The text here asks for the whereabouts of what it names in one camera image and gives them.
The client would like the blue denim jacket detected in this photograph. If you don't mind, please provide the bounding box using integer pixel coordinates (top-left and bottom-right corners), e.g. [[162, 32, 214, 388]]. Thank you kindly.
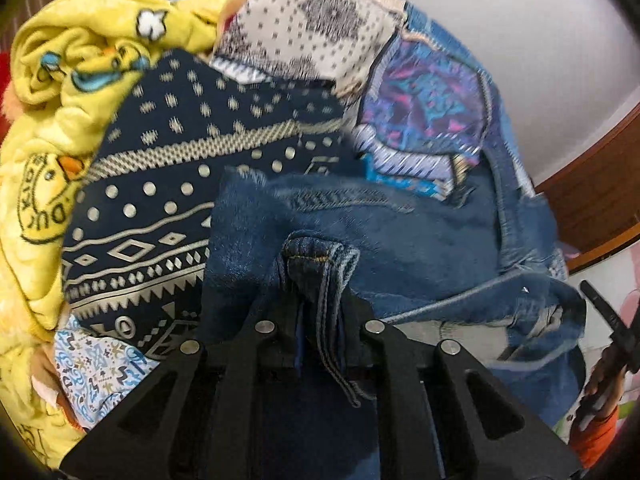
[[201, 6, 586, 479]]

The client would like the orange sleeve forearm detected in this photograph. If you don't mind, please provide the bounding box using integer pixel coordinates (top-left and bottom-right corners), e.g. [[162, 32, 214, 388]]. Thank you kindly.
[[568, 406, 618, 469]]

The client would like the person right hand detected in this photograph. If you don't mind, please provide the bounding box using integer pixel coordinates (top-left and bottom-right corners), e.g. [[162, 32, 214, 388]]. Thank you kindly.
[[574, 344, 627, 431]]

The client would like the navy patterned sweater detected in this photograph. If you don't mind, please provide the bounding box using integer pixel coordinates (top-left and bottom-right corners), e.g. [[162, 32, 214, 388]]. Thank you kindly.
[[62, 50, 361, 360]]

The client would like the blue patchwork bedspread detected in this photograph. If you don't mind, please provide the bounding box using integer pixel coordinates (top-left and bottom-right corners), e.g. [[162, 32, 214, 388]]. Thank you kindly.
[[216, 0, 534, 200]]

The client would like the yellow duck print blanket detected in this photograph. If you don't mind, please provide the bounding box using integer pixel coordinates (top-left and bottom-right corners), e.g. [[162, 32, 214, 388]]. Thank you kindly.
[[1, 0, 226, 467]]

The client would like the red plush item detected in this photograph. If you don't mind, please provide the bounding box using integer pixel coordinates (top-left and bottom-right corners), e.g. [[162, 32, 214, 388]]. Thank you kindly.
[[0, 52, 22, 140]]

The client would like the wooden wardrobe door frame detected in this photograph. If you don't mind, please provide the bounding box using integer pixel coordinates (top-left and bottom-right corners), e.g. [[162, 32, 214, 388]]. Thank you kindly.
[[536, 107, 639, 273]]

